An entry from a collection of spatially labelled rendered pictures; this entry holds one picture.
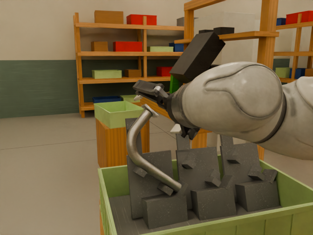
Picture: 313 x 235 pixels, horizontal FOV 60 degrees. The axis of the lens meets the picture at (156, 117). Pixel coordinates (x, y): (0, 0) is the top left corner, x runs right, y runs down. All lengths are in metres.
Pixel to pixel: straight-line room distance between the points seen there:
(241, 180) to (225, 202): 0.13
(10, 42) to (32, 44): 0.43
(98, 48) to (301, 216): 5.69
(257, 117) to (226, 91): 0.05
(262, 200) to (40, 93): 6.08
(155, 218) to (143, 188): 0.10
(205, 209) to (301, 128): 0.54
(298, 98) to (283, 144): 0.08
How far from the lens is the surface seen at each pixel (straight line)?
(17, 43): 6.69
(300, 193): 1.00
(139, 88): 0.63
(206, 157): 0.98
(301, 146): 0.49
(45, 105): 6.75
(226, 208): 0.96
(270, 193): 1.05
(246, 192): 0.99
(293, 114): 0.46
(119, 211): 0.96
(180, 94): 0.49
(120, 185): 1.04
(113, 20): 6.30
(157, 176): 0.85
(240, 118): 0.37
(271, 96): 0.38
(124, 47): 6.31
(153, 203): 0.86
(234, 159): 0.97
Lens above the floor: 1.36
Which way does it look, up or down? 13 degrees down
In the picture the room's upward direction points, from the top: straight up
